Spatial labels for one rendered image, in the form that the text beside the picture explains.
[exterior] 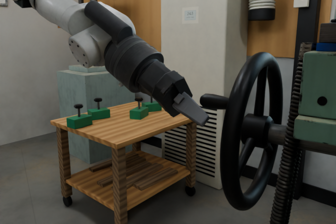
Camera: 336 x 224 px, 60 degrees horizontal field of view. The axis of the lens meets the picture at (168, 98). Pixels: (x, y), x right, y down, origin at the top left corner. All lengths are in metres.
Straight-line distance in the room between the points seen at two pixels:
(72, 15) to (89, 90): 1.66
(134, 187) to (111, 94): 0.96
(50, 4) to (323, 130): 0.56
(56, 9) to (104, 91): 1.71
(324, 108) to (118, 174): 1.07
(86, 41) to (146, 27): 2.05
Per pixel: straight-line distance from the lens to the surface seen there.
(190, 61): 1.91
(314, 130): 0.44
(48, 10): 0.70
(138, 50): 0.51
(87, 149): 2.40
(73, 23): 0.64
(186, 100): 0.49
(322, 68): 0.44
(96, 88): 2.30
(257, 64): 0.49
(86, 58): 0.55
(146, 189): 1.64
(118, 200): 1.45
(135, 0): 2.70
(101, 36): 0.55
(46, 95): 3.21
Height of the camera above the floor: 0.98
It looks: 12 degrees down
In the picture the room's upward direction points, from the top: straight up
